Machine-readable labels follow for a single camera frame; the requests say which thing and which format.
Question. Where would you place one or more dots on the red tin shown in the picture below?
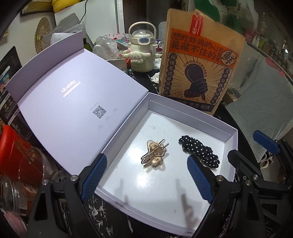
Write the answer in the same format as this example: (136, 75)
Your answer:
(16, 151)

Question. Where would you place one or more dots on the white patterned sofa cover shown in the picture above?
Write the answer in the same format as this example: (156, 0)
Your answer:
(263, 103)

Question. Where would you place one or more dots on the printed brown paper bag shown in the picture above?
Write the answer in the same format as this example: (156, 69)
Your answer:
(199, 68)

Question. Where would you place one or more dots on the clear plastic bag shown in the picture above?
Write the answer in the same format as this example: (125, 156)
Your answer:
(105, 47)

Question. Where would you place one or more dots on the clear glass goblet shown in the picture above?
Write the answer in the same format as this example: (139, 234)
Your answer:
(39, 164)

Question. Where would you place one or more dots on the gold hair claw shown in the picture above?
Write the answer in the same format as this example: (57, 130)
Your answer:
(153, 153)

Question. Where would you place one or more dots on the round woven mat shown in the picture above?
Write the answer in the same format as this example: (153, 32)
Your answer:
(42, 34)

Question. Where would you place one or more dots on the black printed pouch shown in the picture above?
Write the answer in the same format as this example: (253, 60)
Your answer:
(10, 75)

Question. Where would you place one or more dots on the black polka dot scrunchie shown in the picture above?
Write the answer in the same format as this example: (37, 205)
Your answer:
(199, 150)

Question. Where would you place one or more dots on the row of toiletry bottles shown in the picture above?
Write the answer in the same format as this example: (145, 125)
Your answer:
(263, 41)

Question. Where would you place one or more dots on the white fridge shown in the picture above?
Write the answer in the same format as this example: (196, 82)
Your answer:
(103, 16)

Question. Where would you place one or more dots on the framed picture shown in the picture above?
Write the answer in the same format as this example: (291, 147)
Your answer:
(34, 12)

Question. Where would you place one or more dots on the grey courier bag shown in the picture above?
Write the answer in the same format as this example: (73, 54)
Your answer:
(68, 25)

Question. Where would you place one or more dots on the cream cartoon water bottle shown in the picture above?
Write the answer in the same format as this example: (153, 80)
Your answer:
(140, 55)

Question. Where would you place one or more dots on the white plush slippers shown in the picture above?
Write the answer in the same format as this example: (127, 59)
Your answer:
(266, 160)

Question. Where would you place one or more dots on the green tote bag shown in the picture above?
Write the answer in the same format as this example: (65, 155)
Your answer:
(232, 21)
(209, 10)

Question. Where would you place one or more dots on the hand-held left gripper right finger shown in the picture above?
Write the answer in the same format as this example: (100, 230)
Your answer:
(201, 180)

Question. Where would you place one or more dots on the lilac gift box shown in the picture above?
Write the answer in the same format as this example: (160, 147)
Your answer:
(68, 91)

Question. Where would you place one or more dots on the yellow pot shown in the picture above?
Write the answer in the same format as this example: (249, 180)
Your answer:
(60, 5)

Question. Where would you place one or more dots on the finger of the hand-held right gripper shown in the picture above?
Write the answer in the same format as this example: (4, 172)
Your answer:
(242, 160)
(266, 141)

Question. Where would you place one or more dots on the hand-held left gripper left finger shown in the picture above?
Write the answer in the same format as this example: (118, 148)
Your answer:
(95, 176)

